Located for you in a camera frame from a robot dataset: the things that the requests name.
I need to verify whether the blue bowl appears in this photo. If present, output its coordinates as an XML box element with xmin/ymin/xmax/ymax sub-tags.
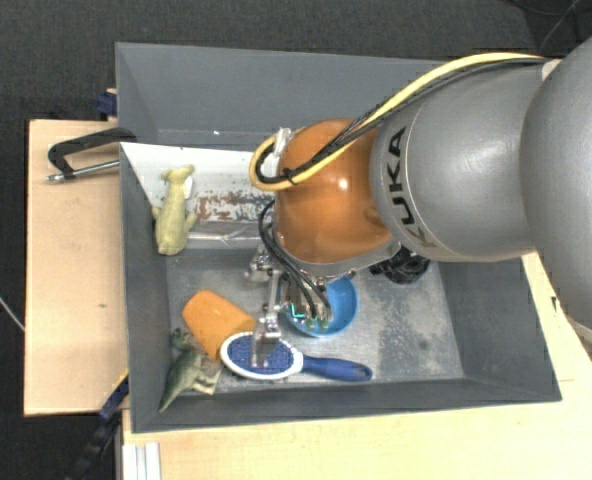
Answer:
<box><xmin>277</xmin><ymin>274</ymin><xmax>359</xmax><ymax>339</ymax></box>

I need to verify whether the blue and white hairbrush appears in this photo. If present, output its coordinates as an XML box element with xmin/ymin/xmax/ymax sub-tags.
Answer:
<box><xmin>219</xmin><ymin>330</ymin><xmax>374</xmax><ymax>383</ymax></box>

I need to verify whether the yellow-green plush toy animal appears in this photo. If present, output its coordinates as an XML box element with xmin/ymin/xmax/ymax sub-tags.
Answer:
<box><xmin>151</xmin><ymin>163</ymin><xmax>199</xmax><ymax>257</ymax></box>

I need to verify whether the black cylinder on white bracket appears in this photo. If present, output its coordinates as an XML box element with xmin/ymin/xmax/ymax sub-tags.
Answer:
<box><xmin>368</xmin><ymin>245</ymin><xmax>432</xmax><ymax>285</ymax></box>

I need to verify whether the brown cardboard board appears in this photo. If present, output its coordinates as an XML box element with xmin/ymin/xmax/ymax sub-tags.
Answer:
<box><xmin>23</xmin><ymin>119</ymin><xmax>130</xmax><ymax>417</ymax></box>

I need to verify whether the orange cup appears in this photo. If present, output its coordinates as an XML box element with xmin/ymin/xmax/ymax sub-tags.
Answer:
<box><xmin>181</xmin><ymin>289</ymin><xmax>257</xmax><ymax>362</ymax></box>

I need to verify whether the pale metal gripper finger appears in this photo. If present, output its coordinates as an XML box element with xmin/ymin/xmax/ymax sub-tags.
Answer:
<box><xmin>250</xmin><ymin>317</ymin><xmax>269</xmax><ymax>370</ymax></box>
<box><xmin>262</xmin><ymin>319</ymin><xmax>283</xmax><ymax>371</ymax></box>

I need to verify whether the grey metal bin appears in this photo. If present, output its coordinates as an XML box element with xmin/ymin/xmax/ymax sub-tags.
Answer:
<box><xmin>114</xmin><ymin>41</ymin><xmax>563</xmax><ymax>434</ymax></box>

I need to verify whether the green toy dinosaur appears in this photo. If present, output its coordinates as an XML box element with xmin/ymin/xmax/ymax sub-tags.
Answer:
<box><xmin>157</xmin><ymin>327</ymin><xmax>223</xmax><ymax>414</ymax></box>

